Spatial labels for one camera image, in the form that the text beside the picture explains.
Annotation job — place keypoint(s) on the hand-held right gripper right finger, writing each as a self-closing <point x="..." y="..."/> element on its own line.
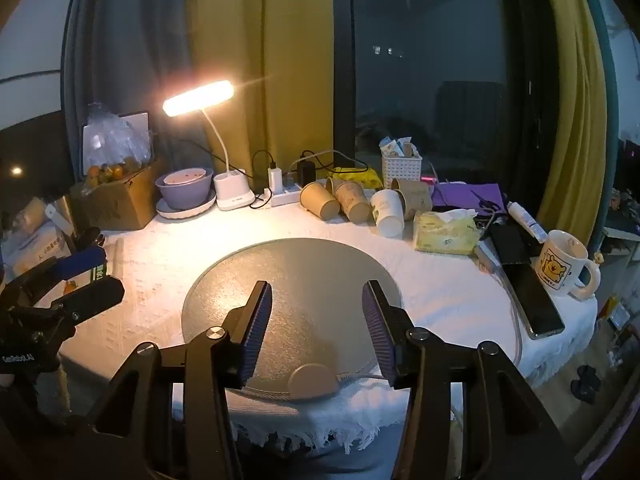
<point x="376" y="332"/>

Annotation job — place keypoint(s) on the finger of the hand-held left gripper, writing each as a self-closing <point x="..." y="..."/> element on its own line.
<point x="82" y="260"/>
<point x="92" y="294"/>

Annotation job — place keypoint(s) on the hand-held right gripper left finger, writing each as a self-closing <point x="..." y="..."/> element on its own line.
<point x="256" y="332"/>

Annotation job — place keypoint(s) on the white paper cup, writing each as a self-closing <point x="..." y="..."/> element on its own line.
<point x="387" y="212"/>

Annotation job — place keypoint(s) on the brown paper cup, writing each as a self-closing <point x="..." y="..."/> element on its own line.
<point x="415" y="197"/>
<point x="332" y="183"/>
<point x="320" y="200"/>
<point x="352" y="202"/>

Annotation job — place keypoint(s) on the white cardboard box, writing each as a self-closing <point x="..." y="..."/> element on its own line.
<point x="35" y="250"/>

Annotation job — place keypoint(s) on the round grey mat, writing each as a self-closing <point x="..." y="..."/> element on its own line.
<point x="300" y="280"/>

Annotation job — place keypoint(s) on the brown cardboard box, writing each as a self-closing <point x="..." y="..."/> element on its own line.
<point x="120" y="200"/>

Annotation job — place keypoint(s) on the pile of small oranges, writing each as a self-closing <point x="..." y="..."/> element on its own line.
<point x="107" y="171"/>

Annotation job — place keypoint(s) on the yellow tissue pack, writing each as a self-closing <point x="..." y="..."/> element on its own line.
<point x="445" y="235"/>

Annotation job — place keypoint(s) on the purple bowl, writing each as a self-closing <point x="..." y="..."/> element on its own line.
<point x="182" y="192"/>

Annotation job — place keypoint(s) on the pale round plate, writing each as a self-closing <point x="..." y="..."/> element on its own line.
<point x="200" y="208"/>

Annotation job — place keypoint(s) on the clear plastic bag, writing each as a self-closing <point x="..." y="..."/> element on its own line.
<point x="115" y="135"/>

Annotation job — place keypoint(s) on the white power strip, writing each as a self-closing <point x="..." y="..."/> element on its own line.
<point x="285" y="196"/>

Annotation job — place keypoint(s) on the yellow cloth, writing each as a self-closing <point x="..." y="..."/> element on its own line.
<point x="357" y="177"/>

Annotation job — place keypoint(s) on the white charger plug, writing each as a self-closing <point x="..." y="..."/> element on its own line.
<point x="275" y="177"/>

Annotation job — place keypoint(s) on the black smartphone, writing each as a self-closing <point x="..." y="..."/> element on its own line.
<point x="532" y="300"/>

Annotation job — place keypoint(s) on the white plastic basket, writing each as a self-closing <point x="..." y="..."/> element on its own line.
<point x="401" y="170"/>

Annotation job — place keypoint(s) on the black charger plug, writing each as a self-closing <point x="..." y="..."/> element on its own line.
<point x="306" y="172"/>

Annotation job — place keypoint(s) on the black scissors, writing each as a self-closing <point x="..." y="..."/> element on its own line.
<point x="487" y="203"/>

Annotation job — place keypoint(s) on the white tube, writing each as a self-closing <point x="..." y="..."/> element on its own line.
<point x="525" y="220"/>

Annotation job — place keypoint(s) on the white cartoon mug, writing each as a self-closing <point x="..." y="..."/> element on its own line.
<point x="557" y="265"/>

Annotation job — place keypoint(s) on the white desk lamp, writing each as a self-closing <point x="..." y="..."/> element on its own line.
<point x="200" y="97"/>

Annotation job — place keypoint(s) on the grey curtain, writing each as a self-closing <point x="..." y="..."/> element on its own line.
<point x="130" y="35"/>

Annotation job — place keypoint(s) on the yellow curtain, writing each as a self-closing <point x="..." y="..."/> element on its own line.
<point x="260" y="35"/>
<point x="575" y="85"/>

